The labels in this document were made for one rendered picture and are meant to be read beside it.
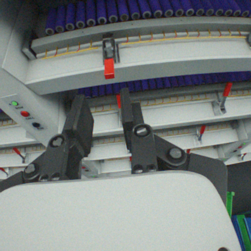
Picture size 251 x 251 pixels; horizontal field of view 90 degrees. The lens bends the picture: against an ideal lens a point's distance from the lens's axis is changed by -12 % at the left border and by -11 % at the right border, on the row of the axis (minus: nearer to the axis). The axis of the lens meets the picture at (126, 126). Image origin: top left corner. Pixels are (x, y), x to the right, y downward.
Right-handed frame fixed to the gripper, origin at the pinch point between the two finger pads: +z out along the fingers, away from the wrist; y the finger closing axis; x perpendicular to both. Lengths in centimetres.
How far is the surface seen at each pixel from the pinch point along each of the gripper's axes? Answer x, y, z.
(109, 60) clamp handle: 0.4, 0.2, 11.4
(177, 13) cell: 3.9, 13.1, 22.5
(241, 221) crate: -84, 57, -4
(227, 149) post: -48, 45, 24
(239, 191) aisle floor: -92, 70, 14
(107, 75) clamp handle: -0.3, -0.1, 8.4
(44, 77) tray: -1.8, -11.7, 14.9
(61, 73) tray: -1.7, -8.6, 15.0
